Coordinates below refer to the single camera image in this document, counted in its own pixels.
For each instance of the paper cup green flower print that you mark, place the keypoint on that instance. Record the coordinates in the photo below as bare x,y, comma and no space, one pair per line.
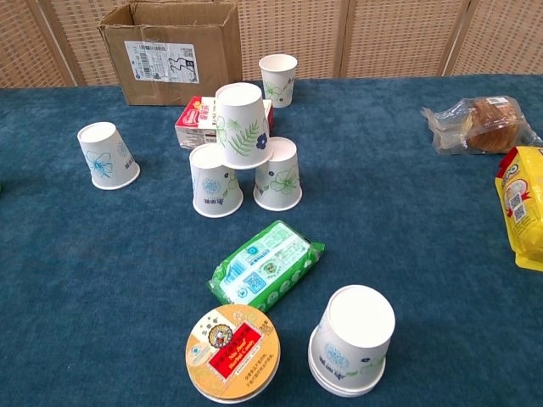
278,85
280,182

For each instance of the paper cup blue round print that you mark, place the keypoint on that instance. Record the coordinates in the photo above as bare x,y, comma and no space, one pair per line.
212,186

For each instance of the paper cup fern print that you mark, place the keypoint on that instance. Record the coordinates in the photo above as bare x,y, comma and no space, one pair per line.
242,123

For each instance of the green wet wipes pack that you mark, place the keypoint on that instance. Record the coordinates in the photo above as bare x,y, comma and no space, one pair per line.
263,267

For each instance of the red white snack box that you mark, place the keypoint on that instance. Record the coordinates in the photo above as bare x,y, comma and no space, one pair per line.
195,123

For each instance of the white cup bottom centre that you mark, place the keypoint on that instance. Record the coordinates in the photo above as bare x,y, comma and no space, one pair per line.
352,330

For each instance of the open brown cardboard box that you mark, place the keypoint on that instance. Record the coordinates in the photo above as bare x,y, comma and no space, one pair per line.
212,63

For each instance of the round orange candy tin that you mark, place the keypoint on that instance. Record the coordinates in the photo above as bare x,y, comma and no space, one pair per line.
231,356

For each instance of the paper cup blue flower print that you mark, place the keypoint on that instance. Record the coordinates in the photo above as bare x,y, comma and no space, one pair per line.
106,161

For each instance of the blue carpet table cover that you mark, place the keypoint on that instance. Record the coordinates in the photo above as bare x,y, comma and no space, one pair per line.
127,318

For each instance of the wicker folding screen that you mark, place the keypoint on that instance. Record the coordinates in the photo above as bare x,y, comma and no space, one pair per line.
382,38

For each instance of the bread in clear bag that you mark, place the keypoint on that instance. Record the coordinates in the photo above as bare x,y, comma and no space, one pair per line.
488,127

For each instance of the yellow biscuit bag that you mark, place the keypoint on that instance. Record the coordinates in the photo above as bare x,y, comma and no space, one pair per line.
522,203

